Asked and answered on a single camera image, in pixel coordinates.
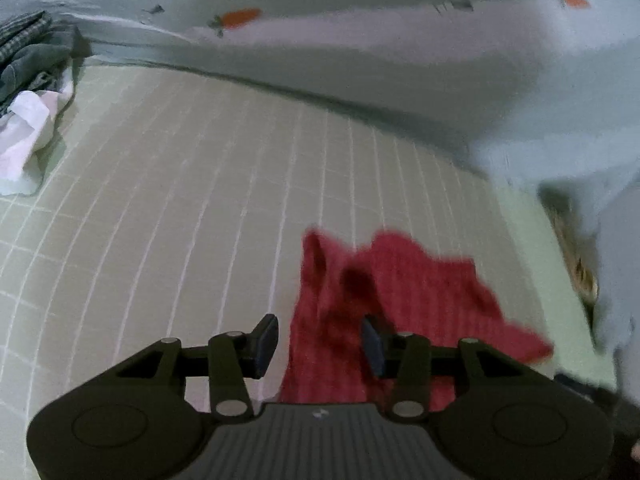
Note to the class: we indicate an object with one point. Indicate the white garment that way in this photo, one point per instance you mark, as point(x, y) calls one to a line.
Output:
point(22, 135)

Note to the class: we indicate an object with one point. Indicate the red knitted garment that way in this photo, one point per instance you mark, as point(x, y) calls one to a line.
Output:
point(400, 290)

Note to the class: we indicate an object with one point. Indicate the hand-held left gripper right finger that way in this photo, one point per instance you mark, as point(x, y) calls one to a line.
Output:
point(374, 346)

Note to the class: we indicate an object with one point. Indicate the carrot print quilt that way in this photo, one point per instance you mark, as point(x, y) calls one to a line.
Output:
point(380, 55)

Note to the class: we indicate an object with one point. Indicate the grey plaid garment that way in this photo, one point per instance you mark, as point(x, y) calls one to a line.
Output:
point(30, 52)

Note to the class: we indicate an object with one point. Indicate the checked bed sheet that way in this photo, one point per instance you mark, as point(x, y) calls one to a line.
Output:
point(165, 200)

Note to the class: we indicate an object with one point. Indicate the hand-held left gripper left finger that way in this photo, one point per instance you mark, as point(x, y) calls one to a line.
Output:
point(264, 344)

